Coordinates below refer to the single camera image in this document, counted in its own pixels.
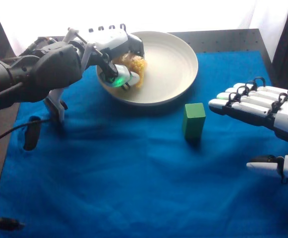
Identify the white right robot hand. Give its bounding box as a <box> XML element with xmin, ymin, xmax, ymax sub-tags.
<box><xmin>208</xmin><ymin>76</ymin><xmax>288</xmax><ymax>185</ymax></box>

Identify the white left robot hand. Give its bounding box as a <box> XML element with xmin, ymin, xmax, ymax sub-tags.
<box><xmin>84</xmin><ymin>23</ymin><xmax>146</xmax><ymax>91</ymax></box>

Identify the bag of yellow beads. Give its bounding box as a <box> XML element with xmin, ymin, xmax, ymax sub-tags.
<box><xmin>113</xmin><ymin>53</ymin><xmax>148</xmax><ymax>89</ymax></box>

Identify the green wooden block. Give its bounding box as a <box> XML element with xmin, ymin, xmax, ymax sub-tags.
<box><xmin>182</xmin><ymin>102</ymin><xmax>206</xmax><ymax>140</ymax></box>

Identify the white round bowl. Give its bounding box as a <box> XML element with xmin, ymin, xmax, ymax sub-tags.
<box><xmin>96</xmin><ymin>31</ymin><xmax>199</xmax><ymax>107</ymax></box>

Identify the blue table cloth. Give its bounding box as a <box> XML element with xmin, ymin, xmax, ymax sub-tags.
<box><xmin>0</xmin><ymin>51</ymin><xmax>288</xmax><ymax>238</ymax></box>

